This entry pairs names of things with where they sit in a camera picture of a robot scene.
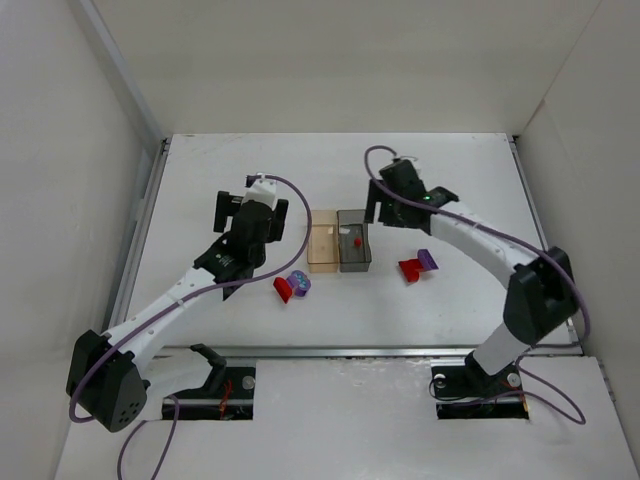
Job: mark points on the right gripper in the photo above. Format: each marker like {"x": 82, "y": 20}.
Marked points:
{"x": 388, "y": 214}

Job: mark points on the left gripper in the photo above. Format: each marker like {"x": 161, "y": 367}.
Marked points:
{"x": 226, "y": 212}

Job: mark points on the red lego brick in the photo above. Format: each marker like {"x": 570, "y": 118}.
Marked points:
{"x": 411, "y": 270}
{"x": 283, "y": 288}

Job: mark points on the purple lego brick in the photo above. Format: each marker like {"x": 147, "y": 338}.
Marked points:
{"x": 426, "y": 261}

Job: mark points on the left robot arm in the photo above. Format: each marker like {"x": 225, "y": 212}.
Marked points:
{"x": 109, "y": 374}

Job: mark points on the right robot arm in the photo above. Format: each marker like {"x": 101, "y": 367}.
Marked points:
{"x": 539, "y": 297}

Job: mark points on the grey transparent container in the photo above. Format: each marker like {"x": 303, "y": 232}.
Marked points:
{"x": 351, "y": 225}

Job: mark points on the amber transparent container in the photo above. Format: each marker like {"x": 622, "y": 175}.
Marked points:
{"x": 322, "y": 248}

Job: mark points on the purple round lego piece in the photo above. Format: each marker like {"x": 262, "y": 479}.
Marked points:
{"x": 299, "y": 283}

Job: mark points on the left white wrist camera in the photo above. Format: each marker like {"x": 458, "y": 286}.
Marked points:
{"x": 260, "y": 189}

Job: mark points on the aluminium left frame post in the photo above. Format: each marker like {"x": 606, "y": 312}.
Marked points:
{"x": 118, "y": 73}

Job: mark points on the aluminium right edge rail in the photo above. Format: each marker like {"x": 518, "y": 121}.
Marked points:
{"x": 574, "y": 342}

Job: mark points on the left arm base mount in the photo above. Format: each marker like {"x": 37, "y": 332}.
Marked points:
{"x": 227, "y": 391}

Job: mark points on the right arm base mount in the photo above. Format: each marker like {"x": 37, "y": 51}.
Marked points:
{"x": 464, "y": 395}

